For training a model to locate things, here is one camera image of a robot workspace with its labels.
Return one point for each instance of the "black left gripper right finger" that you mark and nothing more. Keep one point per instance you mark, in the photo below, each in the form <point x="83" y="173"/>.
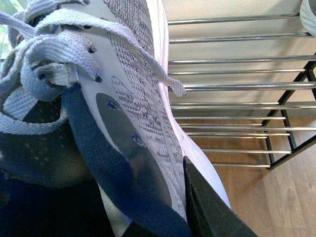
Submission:
<point x="207" y="214"/>

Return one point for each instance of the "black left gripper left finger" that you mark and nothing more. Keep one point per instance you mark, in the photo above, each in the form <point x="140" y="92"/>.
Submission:
<point x="134" y="230"/>

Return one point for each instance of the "grey sneaker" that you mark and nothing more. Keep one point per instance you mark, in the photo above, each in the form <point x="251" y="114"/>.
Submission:
<point x="88" y="143"/>
<point x="308" y="16"/>

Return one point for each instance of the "black metal shoe rack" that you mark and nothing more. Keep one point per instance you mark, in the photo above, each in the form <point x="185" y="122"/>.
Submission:
<point x="274" y="128"/>

